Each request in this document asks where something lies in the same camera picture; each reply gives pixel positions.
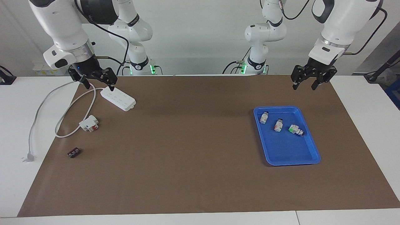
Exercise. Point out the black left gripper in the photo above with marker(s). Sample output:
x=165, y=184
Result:
x=318, y=66

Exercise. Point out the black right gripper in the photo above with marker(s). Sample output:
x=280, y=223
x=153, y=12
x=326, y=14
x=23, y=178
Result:
x=86, y=68

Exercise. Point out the white selector switch black knob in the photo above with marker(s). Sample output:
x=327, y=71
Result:
x=264, y=117

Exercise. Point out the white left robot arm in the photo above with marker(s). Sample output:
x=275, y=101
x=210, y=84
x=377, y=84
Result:
x=340, y=28

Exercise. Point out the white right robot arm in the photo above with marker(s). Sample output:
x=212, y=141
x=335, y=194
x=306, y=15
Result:
x=62, y=25

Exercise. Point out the white power strip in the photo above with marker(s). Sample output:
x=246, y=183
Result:
x=118, y=98

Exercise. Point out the white circuit breaker red lever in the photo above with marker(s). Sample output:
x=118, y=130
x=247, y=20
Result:
x=88, y=123

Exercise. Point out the white cardboard box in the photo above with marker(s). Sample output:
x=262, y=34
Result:
x=43, y=69

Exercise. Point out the black stand pole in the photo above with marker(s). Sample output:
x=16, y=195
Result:
x=382, y=67

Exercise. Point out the blue plastic tray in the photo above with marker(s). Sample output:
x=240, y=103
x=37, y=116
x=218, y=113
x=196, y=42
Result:
x=287, y=150

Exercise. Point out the small dark terminal block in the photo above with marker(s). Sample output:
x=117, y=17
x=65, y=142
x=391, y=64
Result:
x=74, y=153

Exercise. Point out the blue crate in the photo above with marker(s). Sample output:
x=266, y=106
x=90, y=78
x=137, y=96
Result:
x=394, y=93

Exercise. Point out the brown table mat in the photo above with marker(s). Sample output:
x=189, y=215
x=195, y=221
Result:
x=175, y=168

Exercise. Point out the selector switch with green block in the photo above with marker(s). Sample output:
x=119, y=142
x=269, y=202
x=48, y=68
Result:
x=295, y=129

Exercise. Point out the selector switch with orange block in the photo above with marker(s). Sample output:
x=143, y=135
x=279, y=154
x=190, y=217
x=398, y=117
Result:
x=278, y=125

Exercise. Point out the black clamp mount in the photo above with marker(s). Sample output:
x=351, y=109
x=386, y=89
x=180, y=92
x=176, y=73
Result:
x=6, y=77

